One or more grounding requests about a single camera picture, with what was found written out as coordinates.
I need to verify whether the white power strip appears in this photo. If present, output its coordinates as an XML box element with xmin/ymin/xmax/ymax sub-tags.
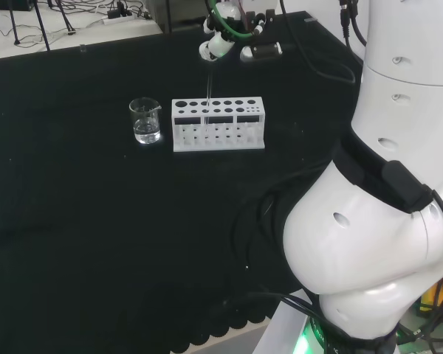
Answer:
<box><xmin>102</xmin><ymin>13</ymin><xmax>134</xmax><ymax>25</ymax></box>

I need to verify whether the glass beaker with water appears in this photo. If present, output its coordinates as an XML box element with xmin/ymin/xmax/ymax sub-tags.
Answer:
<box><xmin>128</xmin><ymin>97</ymin><xmax>163</xmax><ymax>145</ymax></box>

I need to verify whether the black bench cloth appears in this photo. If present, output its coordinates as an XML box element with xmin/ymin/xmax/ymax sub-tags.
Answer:
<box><xmin>0</xmin><ymin>10</ymin><xmax>367</xmax><ymax>354</ymax></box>

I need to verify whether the black power adapter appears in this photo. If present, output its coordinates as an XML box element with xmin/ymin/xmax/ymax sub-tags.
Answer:
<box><xmin>107</xmin><ymin>1</ymin><xmax>128</xmax><ymax>20</ymax></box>

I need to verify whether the grey cabinet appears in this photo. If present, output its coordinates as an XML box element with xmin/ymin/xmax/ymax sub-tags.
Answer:
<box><xmin>146</xmin><ymin>0</ymin><xmax>208</xmax><ymax>35</ymax></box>

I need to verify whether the black equipment box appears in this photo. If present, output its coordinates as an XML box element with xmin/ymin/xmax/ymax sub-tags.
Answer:
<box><xmin>0</xmin><ymin>0</ymin><xmax>35</xmax><ymax>12</ymax></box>

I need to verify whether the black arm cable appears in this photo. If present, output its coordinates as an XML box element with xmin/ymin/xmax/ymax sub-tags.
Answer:
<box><xmin>338</xmin><ymin>0</ymin><xmax>367</xmax><ymax>48</ymax></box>
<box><xmin>278</xmin><ymin>0</ymin><xmax>357</xmax><ymax>86</ymax></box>
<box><xmin>242</xmin><ymin>291</ymin><xmax>359</xmax><ymax>335</ymax></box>

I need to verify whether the yellow stop button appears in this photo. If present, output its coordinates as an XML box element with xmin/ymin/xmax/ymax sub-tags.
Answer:
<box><xmin>419</xmin><ymin>274</ymin><xmax>443</xmax><ymax>315</ymax></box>

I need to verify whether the clear glass rod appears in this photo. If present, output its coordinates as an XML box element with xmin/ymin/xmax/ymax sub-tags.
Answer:
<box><xmin>203</xmin><ymin>58</ymin><xmax>214</xmax><ymax>128</ymax></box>

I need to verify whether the white test tube rack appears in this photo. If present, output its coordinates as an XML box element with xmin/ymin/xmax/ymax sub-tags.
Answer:
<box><xmin>171</xmin><ymin>96</ymin><xmax>267</xmax><ymax>153</ymax></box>

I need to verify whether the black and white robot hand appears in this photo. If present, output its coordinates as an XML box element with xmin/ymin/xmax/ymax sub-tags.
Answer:
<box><xmin>198</xmin><ymin>0</ymin><xmax>284</xmax><ymax>62</ymax></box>

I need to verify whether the black tripod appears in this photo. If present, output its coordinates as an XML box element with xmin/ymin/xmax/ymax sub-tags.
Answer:
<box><xmin>6</xmin><ymin>0</ymin><xmax>75</xmax><ymax>52</ymax></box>

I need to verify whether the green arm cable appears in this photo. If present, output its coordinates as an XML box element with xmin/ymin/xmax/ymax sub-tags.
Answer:
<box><xmin>205</xmin><ymin>0</ymin><xmax>261</xmax><ymax>41</ymax></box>

